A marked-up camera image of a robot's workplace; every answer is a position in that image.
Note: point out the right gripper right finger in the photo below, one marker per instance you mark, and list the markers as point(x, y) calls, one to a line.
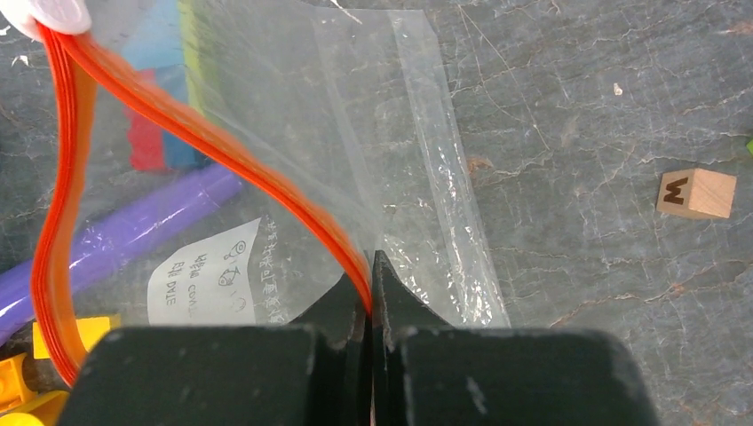
point(427, 372)

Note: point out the orange lego brick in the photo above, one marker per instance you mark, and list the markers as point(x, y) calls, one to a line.
point(14, 389)

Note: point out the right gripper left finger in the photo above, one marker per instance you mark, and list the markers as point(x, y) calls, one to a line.
point(308, 372)

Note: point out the purple toy cylinder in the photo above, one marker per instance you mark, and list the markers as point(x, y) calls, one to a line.
point(157, 260)

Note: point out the yellow oval toy block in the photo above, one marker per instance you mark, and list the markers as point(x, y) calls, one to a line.
point(43, 410)

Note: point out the yellow flat brick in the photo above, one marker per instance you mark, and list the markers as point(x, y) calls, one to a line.
point(91, 330)

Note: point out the clear orange zip bag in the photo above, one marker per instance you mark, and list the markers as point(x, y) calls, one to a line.
point(339, 121)

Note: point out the wooden letter cube M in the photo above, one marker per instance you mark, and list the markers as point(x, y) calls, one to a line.
point(696, 194)

